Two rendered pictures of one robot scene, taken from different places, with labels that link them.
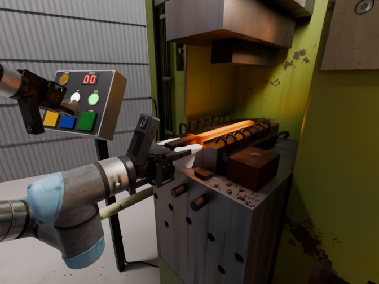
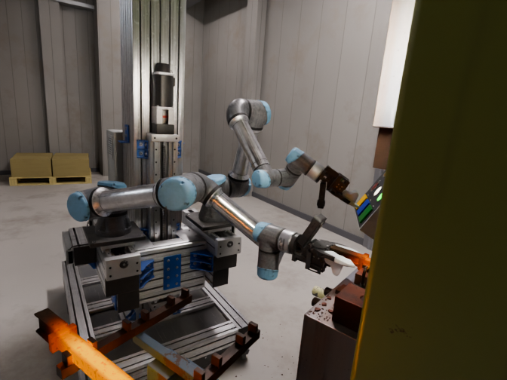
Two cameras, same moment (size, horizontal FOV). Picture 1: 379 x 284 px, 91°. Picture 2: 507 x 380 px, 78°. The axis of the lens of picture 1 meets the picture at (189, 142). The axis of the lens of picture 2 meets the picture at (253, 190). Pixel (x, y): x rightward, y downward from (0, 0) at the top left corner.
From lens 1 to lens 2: 0.80 m
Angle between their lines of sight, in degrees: 78
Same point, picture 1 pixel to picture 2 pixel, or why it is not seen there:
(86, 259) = (259, 272)
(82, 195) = (266, 237)
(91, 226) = (265, 257)
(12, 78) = (315, 170)
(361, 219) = not seen: outside the picture
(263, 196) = (327, 323)
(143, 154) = (303, 238)
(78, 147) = not seen: hidden behind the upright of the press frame
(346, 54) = not seen: hidden behind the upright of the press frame
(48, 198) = (257, 229)
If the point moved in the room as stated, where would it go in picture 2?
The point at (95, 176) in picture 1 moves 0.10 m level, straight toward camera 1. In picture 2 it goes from (275, 233) to (250, 238)
